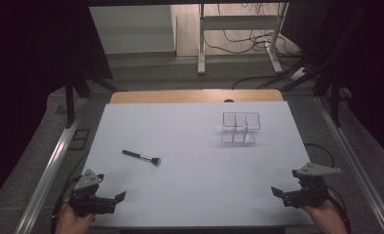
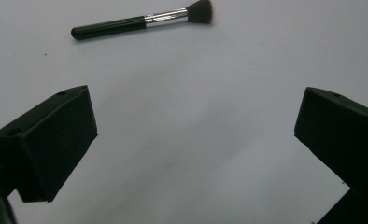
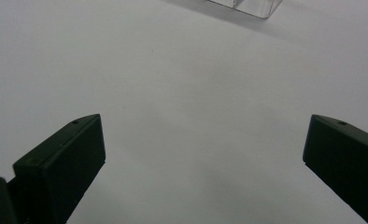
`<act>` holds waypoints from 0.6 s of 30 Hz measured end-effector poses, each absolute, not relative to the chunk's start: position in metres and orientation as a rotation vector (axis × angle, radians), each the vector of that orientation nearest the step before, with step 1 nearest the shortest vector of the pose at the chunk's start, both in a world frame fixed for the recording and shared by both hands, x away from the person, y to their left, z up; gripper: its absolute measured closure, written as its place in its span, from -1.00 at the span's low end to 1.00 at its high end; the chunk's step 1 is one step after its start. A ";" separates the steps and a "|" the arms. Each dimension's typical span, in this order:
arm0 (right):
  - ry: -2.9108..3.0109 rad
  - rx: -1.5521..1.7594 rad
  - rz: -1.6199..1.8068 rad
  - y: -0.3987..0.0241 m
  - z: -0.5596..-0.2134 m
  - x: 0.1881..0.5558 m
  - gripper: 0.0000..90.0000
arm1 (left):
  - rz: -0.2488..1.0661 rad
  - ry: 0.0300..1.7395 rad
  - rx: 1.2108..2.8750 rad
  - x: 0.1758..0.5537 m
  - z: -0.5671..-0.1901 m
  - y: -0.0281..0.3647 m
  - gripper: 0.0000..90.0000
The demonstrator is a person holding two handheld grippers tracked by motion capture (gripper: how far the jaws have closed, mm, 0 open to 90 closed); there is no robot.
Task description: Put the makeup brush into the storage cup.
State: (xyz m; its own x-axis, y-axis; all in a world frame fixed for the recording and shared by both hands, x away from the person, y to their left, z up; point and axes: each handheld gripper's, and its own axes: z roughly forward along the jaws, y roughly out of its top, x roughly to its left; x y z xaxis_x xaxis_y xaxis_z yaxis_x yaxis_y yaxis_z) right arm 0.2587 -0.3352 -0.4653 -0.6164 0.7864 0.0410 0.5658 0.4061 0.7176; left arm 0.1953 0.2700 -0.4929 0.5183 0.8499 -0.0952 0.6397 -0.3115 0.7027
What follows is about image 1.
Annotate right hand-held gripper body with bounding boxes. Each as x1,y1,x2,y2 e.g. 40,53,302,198
283,161,343,209

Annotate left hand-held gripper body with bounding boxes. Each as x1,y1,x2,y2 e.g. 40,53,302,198
68,169,117,217

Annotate black makeup brush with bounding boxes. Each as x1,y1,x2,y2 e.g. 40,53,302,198
121,149,162,168

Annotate clear acrylic organizer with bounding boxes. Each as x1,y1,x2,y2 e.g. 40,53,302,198
219,111,262,145

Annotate person's right hand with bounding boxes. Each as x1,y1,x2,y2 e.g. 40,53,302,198
300,190,338,225

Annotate person's left hand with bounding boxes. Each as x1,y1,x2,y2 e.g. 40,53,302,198
55,202,96,234

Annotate white table mat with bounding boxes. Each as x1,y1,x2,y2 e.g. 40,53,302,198
82,100,314,229

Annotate black metal stand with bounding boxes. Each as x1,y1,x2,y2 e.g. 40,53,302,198
279,3,371,129
63,72,120,130

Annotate white power strip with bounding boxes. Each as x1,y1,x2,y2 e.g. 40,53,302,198
289,66,309,82

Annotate wooden table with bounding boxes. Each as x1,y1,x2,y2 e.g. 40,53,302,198
109,89,286,105

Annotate black curtain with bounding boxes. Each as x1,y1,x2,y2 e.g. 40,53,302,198
282,0,384,169
0,0,114,210

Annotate white cabinet panel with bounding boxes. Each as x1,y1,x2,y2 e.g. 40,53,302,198
88,4,177,56

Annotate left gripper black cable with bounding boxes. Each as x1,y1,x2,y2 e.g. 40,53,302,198
51,175,84,234

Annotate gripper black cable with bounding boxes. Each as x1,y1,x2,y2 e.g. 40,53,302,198
303,142,353,234
51,175,84,234

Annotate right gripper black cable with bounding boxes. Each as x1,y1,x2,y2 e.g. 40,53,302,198
303,142,353,234

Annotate aluminium rail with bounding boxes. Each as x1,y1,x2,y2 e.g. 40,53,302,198
13,97,89,234
314,96,384,234

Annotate long black floor cable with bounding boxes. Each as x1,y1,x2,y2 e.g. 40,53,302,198
230,58,315,91

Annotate tangled black floor cables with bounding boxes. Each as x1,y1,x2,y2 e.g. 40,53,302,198
202,3,303,59

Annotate white desk frame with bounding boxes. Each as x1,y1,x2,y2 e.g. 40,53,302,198
197,3,289,76

